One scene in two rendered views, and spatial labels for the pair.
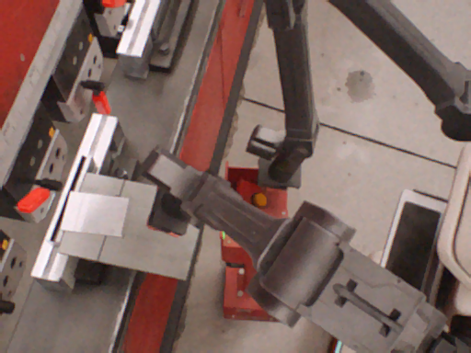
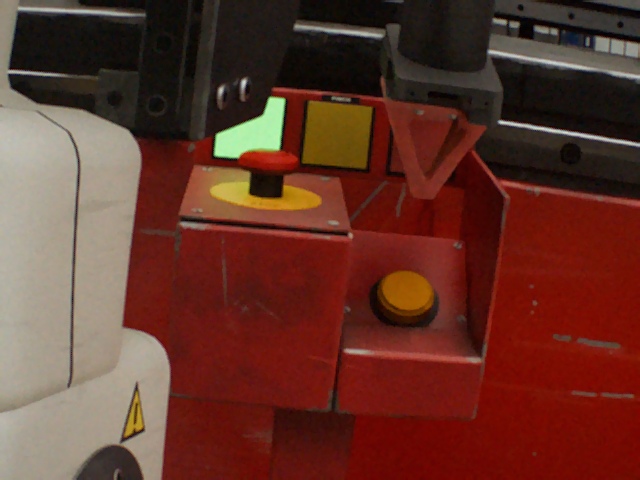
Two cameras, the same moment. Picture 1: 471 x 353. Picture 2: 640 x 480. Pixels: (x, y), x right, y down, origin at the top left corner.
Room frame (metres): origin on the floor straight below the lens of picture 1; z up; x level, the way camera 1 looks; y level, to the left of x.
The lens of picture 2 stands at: (0.43, -0.89, 0.97)
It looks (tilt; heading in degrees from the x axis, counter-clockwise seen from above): 14 degrees down; 82
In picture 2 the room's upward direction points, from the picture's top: 6 degrees clockwise
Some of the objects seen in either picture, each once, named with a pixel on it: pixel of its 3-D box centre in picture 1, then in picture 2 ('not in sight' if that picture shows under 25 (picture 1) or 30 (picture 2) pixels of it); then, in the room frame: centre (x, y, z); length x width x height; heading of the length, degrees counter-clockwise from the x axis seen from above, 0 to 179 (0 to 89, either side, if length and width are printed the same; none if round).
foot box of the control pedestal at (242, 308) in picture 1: (259, 289); not in sight; (0.56, -0.07, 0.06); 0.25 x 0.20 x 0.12; 85
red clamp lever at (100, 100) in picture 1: (97, 97); not in sight; (0.61, 0.26, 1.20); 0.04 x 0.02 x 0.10; 77
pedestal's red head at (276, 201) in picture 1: (256, 214); (332, 244); (0.56, -0.04, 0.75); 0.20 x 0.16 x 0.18; 175
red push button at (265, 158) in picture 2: not in sight; (266, 178); (0.51, -0.05, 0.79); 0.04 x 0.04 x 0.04
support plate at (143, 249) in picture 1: (134, 224); not in sight; (0.44, 0.21, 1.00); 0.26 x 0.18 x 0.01; 77
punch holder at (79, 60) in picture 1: (59, 63); not in sight; (0.65, 0.31, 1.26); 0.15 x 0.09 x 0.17; 167
